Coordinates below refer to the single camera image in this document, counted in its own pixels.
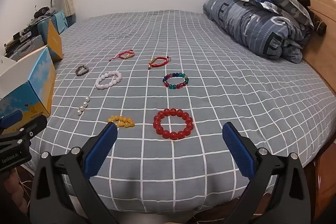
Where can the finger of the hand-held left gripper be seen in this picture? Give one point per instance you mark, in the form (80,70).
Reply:
(10,117)
(31,128)

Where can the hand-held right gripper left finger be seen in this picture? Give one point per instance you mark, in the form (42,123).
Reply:
(101,150)

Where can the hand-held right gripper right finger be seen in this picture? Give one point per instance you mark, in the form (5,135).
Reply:
(239,150)

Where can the blue and orange cardboard box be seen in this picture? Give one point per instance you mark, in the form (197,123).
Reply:
(39,82)

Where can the person's left hand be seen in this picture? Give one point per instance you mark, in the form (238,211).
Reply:
(14,190)

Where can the bed with grey checked sheet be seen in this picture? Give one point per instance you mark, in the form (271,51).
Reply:
(223,98)

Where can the grey suitcase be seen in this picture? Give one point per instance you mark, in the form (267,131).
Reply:
(29,45)

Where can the teal suitcase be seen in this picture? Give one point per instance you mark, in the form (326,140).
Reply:
(55,23)

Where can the dark clutter pile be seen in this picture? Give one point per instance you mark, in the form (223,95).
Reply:
(43,11)

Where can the folded blue printed quilt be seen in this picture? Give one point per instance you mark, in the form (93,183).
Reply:
(244,22)

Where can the wooden headboard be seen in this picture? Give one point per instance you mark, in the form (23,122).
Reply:
(323,50)

